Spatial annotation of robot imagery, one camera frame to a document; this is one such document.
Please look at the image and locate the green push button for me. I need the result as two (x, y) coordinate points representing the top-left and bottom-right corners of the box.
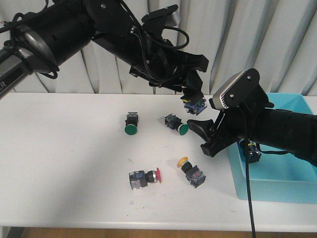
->
(124, 112), (139, 135)
(164, 114), (189, 135)

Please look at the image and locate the light blue plastic box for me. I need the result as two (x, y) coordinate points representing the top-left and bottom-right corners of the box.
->
(227, 93), (317, 204)

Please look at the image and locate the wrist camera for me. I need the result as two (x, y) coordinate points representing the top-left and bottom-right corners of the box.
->
(141, 4), (180, 31)
(210, 68), (260, 110)

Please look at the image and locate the yellow push button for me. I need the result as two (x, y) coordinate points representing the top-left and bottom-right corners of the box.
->
(238, 140), (262, 163)
(177, 157), (206, 188)

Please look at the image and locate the lying red push button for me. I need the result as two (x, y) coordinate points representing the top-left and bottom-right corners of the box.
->
(129, 168), (161, 190)

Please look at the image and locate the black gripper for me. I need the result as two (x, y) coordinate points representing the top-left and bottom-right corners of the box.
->
(187, 101), (249, 157)
(93, 27), (210, 101)

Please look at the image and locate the white pleated curtain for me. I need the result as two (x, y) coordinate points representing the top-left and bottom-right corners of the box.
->
(13, 0), (317, 96)

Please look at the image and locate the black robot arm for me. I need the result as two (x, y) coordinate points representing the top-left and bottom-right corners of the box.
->
(187, 68), (317, 166)
(0, 0), (209, 104)

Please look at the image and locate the lying yellow push button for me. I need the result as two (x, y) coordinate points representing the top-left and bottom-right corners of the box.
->
(177, 157), (206, 188)

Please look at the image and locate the red push button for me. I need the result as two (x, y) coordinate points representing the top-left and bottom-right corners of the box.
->
(182, 98), (207, 116)
(129, 168), (161, 190)

